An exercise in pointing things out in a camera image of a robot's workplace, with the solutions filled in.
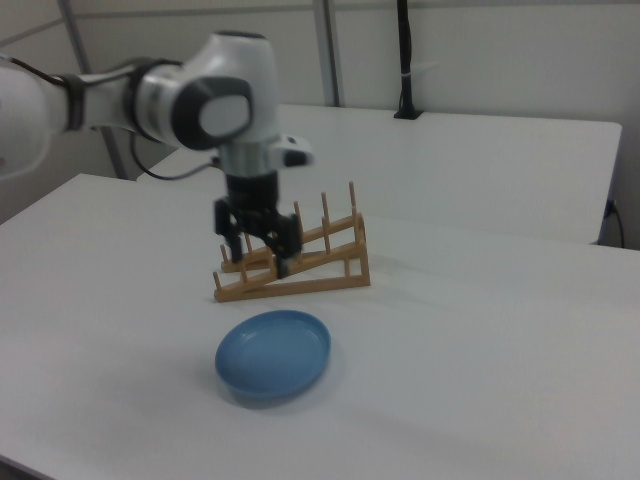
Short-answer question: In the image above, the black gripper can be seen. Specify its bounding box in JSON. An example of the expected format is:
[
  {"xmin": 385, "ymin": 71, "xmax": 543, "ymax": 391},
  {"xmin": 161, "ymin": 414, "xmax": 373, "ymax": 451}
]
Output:
[{"xmin": 213, "ymin": 169, "xmax": 305, "ymax": 280}]

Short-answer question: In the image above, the blue round plate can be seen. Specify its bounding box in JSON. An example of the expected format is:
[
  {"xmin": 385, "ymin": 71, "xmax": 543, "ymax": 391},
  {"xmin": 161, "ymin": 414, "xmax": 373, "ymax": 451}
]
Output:
[{"xmin": 214, "ymin": 308, "xmax": 333, "ymax": 409}]

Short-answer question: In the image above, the wooden peg plate rack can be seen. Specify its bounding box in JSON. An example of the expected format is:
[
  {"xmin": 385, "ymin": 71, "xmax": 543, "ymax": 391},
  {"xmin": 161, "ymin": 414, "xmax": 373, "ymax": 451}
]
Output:
[{"xmin": 210, "ymin": 180, "xmax": 373, "ymax": 305}]

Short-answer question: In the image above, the black clamp-mounted pole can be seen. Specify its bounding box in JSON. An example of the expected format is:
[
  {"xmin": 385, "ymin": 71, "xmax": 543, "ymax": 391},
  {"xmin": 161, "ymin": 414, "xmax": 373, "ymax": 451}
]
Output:
[{"xmin": 392, "ymin": 0, "xmax": 427, "ymax": 122}]

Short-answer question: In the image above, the black cable hanging under arm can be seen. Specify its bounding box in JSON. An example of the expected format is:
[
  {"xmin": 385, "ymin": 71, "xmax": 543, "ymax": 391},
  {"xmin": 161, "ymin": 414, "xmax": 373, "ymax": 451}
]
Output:
[{"xmin": 130, "ymin": 133, "xmax": 224, "ymax": 182}]

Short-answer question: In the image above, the dark cable along arm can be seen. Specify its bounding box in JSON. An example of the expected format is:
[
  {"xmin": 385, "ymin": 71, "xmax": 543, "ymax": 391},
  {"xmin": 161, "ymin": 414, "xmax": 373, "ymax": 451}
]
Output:
[{"xmin": 0, "ymin": 52, "xmax": 70, "ymax": 90}]

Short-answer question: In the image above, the black cable at table edge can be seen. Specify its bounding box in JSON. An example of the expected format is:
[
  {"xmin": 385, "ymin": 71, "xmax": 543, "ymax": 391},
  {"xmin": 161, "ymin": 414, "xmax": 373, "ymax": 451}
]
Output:
[{"xmin": 605, "ymin": 198, "xmax": 627, "ymax": 248}]

